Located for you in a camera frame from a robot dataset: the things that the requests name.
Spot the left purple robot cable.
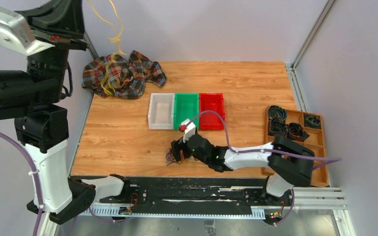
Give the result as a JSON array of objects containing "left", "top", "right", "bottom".
[{"left": 0, "top": 123, "right": 136, "bottom": 236}]

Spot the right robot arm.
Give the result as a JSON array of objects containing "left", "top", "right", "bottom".
[{"left": 170, "top": 133, "right": 315, "bottom": 205}]

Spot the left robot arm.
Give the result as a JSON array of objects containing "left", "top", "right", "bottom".
[{"left": 0, "top": 0, "right": 131, "bottom": 225}]

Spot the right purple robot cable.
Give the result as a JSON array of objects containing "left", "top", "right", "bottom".
[{"left": 186, "top": 110, "right": 342, "bottom": 226}]

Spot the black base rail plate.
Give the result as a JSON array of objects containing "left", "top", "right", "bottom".
[{"left": 99, "top": 176, "right": 295, "bottom": 216}]

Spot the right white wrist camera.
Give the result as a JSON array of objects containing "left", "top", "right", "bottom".
[{"left": 179, "top": 119, "right": 197, "bottom": 143}]

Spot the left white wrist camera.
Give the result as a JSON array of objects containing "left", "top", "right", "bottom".
[{"left": 0, "top": 7, "right": 55, "bottom": 56}]

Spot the plaid cloth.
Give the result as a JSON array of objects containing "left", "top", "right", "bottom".
[{"left": 81, "top": 51, "right": 167, "bottom": 99}]

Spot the red plastic bin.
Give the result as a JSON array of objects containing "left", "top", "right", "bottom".
[{"left": 198, "top": 92, "right": 226, "bottom": 131}]

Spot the black coiled item upper left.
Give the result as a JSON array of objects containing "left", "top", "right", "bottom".
[{"left": 268, "top": 105, "right": 287, "bottom": 122}]

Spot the green plastic bin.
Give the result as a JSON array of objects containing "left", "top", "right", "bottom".
[{"left": 173, "top": 93, "right": 199, "bottom": 130}]

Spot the black coiled item centre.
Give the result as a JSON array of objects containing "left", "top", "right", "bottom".
[{"left": 286, "top": 122, "right": 310, "bottom": 142}]

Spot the wooden compartment tray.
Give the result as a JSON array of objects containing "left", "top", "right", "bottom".
[{"left": 261, "top": 105, "right": 329, "bottom": 187}]

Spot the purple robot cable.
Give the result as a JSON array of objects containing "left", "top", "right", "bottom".
[
  {"left": 0, "top": 123, "right": 136, "bottom": 236},
  {"left": 186, "top": 110, "right": 342, "bottom": 226}
]

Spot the white plastic bin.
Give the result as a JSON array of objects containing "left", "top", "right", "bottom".
[{"left": 148, "top": 93, "right": 175, "bottom": 130}]

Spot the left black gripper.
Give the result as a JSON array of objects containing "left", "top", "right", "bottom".
[{"left": 15, "top": 0, "right": 91, "bottom": 103}]

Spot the yellow cable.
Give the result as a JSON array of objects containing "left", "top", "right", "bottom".
[{"left": 87, "top": 0, "right": 127, "bottom": 97}]

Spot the black coiled item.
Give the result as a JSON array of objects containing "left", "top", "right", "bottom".
[
  {"left": 304, "top": 114, "right": 321, "bottom": 129},
  {"left": 286, "top": 122, "right": 310, "bottom": 142},
  {"left": 268, "top": 117, "right": 288, "bottom": 137},
  {"left": 268, "top": 105, "right": 287, "bottom": 122}
]

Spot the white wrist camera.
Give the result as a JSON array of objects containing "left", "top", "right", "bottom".
[
  {"left": 179, "top": 119, "right": 197, "bottom": 143},
  {"left": 0, "top": 7, "right": 55, "bottom": 56}
]

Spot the black coiled item lower left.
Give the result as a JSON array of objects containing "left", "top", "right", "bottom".
[{"left": 268, "top": 117, "right": 288, "bottom": 137}]

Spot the black coiled item far right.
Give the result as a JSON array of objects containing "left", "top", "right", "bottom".
[{"left": 304, "top": 114, "right": 321, "bottom": 129}]

